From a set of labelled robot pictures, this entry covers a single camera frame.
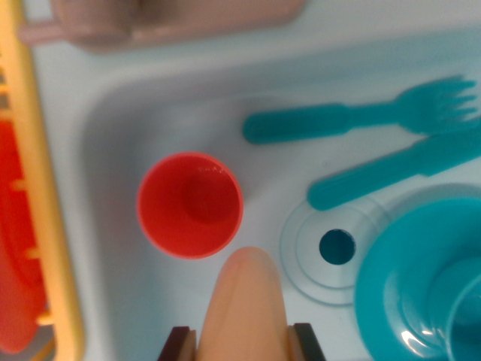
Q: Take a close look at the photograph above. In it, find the light blue toy sink unit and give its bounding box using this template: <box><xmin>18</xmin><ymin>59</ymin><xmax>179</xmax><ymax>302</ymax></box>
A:
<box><xmin>0</xmin><ymin>0</ymin><xmax>481</xmax><ymax>361</ymax></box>

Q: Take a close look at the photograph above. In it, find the teal toy plate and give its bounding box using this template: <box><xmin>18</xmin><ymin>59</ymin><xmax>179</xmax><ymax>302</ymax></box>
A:
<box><xmin>353</xmin><ymin>197</ymin><xmax>481</xmax><ymax>361</ymax></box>

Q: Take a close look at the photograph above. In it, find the teal toy mug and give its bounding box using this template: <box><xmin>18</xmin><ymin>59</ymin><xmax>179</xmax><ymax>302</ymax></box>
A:
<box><xmin>445</xmin><ymin>274</ymin><xmax>481</xmax><ymax>361</ymax></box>

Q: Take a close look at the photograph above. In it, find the yellow dish rack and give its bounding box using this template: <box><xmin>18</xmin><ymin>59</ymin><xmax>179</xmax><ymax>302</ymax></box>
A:
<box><xmin>0</xmin><ymin>0</ymin><xmax>86</xmax><ymax>361</ymax></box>

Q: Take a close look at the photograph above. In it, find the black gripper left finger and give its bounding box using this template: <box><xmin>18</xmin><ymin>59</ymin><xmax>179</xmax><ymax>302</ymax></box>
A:
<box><xmin>157</xmin><ymin>326</ymin><xmax>198</xmax><ymax>361</ymax></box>

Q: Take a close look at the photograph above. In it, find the grey toy faucet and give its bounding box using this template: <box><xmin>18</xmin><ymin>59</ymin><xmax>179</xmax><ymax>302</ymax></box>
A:
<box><xmin>17</xmin><ymin>0</ymin><xmax>306</xmax><ymax>53</ymax></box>

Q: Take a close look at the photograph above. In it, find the beige toy detergent bottle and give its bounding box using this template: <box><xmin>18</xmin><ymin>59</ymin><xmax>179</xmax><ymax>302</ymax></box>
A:
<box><xmin>195</xmin><ymin>246</ymin><xmax>292</xmax><ymax>361</ymax></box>

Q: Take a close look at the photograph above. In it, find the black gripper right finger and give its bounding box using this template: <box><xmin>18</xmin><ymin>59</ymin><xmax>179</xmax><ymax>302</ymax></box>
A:
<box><xmin>287</xmin><ymin>322</ymin><xmax>327</xmax><ymax>361</ymax></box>

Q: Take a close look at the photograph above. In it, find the teal toy fork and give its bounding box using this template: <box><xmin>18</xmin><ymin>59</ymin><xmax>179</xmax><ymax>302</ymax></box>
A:
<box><xmin>242</xmin><ymin>74</ymin><xmax>481</xmax><ymax>146</ymax></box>

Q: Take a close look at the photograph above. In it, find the red toy tumbler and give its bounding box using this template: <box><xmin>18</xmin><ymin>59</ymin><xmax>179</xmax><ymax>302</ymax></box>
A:
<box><xmin>135</xmin><ymin>151</ymin><xmax>244</xmax><ymax>259</ymax></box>

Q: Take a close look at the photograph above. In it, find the teal toy knife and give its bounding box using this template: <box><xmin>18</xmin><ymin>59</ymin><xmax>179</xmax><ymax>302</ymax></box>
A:
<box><xmin>307</xmin><ymin>127</ymin><xmax>481</xmax><ymax>211</ymax></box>

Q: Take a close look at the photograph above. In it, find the red toy plate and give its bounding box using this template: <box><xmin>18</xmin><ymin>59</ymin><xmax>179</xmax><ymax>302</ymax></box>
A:
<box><xmin>0</xmin><ymin>120</ymin><xmax>48</xmax><ymax>354</ymax></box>

